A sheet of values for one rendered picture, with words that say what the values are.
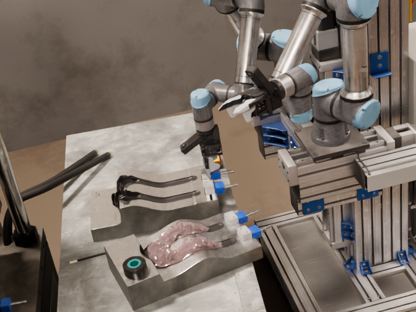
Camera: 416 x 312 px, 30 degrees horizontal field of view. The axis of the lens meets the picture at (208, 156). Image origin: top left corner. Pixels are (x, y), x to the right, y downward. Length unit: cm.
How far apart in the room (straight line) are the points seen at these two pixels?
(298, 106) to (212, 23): 276
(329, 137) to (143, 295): 90
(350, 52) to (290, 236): 140
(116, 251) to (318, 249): 127
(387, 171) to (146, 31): 264
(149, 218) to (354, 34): 103
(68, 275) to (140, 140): 93
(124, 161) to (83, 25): 181
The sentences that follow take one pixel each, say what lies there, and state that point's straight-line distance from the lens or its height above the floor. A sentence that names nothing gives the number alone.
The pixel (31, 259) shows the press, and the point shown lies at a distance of 308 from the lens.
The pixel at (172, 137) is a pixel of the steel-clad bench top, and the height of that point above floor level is 80.
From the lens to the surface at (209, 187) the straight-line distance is 298.
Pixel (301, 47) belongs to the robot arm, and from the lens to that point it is 266.
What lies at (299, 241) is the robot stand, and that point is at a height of 21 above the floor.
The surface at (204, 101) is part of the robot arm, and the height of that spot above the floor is 124.
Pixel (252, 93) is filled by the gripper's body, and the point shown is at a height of 147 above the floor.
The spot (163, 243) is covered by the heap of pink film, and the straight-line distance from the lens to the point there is 279.
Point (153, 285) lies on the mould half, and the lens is 266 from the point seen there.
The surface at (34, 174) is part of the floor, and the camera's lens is 514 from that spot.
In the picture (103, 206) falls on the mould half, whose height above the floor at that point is 86.
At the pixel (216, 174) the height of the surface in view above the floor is 90.
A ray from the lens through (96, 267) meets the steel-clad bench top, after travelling 291.
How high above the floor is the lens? 259
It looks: 32 degrees down
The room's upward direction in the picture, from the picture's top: 9 degrees counter-clockwise
